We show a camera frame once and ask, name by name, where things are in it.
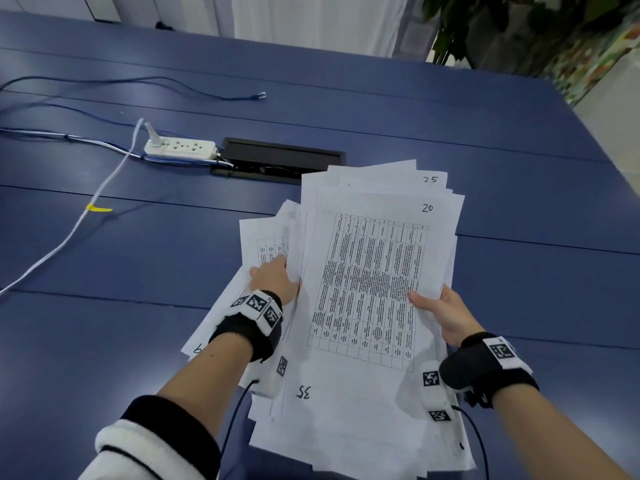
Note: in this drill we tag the person's right hand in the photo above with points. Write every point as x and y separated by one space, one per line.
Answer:
455 314

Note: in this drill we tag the person's left hand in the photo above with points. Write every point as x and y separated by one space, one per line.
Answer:
272 279

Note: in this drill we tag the dense table print paper sheet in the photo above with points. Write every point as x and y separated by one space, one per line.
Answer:
370 264

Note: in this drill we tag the pile of printed papers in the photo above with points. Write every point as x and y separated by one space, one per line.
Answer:
360 174

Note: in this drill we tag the person's right forearm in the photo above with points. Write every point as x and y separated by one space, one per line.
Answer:
550 434

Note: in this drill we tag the white power strip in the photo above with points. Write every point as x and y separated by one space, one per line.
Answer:
180 147

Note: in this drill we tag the white plug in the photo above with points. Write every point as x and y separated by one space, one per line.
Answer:
152 132

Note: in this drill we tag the black white left armband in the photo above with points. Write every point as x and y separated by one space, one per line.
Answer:
160 439

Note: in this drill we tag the white cabinet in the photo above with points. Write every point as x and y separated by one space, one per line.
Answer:
615 114

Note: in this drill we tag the white curtain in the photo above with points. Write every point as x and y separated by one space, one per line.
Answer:
320 22

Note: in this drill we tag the small black floor object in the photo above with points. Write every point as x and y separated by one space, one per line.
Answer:
164 25

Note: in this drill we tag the green potted plant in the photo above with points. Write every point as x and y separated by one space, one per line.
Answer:
460 19

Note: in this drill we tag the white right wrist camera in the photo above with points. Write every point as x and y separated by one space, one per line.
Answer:
432 397

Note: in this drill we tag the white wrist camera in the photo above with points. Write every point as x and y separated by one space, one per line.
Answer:
270 379
432 397

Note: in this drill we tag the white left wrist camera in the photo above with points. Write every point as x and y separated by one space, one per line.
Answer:
270 379

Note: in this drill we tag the colourful mosaic tile wall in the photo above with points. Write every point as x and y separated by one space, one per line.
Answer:
585 64

